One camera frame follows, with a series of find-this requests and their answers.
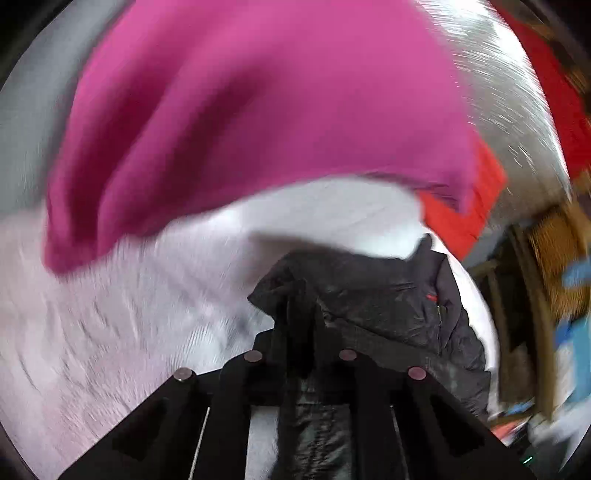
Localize black quilted jacket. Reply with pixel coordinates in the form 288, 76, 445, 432
249, 235, 491, 479

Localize wooden shelf rack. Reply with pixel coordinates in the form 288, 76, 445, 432
469, 224, 559, 424

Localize red pillow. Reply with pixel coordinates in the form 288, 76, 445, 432
419, 133, 507, 260

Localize wicker basket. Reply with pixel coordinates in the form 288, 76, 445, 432
527, 201, 590, 323

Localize magenta pillow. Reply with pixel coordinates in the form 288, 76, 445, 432
44, 1, 476, 274

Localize grey hoodie sweatshirt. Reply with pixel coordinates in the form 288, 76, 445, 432
1, 1, 126, 217

